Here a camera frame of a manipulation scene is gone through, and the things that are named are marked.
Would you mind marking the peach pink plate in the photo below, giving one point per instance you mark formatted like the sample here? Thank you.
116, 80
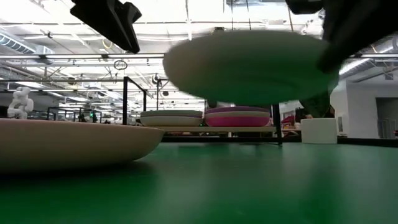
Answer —
68, 143

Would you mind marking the white robot figure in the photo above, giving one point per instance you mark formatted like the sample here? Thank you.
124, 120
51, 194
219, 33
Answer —
20, 104

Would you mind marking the black frame wooden shelf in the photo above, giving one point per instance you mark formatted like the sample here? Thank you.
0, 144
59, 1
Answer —
217, 129

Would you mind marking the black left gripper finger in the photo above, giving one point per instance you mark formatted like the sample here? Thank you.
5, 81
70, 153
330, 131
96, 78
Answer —
109, 21
132, 12

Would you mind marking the grey bowl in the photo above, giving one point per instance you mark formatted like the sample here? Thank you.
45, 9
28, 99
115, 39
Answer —
171, 121

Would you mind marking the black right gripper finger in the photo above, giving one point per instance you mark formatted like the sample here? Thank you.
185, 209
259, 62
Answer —
334, 57

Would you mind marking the horizontal metal rail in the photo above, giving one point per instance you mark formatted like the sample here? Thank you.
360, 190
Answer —
93, 56

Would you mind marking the pale blue-grey plate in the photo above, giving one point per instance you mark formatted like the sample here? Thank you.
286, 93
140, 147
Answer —
248, 68

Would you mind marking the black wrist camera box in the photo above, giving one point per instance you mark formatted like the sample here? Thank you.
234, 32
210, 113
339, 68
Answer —
303, 6

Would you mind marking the black background rig frame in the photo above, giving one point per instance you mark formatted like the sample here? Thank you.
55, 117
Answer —
158, 93

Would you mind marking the purple plate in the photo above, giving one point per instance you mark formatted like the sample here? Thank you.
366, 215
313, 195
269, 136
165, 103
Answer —
237, 109

